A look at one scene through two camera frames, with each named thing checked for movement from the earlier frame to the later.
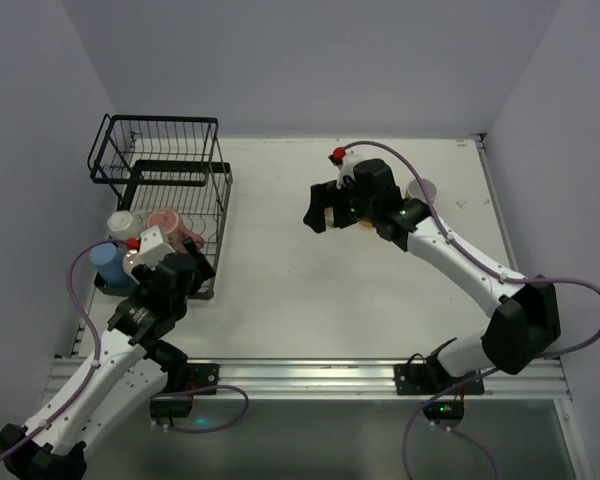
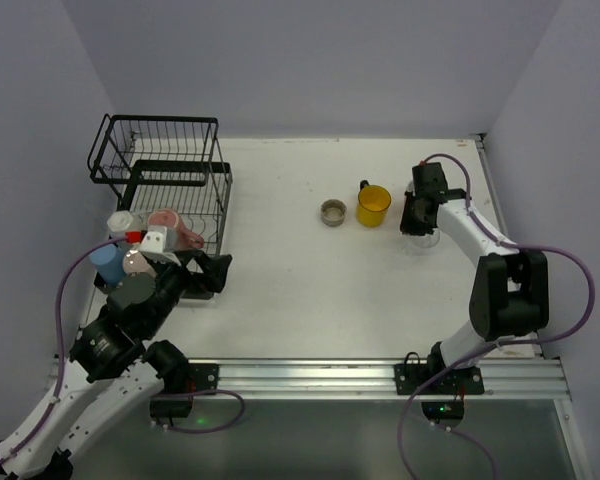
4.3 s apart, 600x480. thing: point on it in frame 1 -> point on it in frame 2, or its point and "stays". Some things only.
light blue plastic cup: x=109 y=263 stays
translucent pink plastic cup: x=131 y=259 stays
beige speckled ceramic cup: x=329 y=216 stays
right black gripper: x=340 y=206 -> x=415 y=220
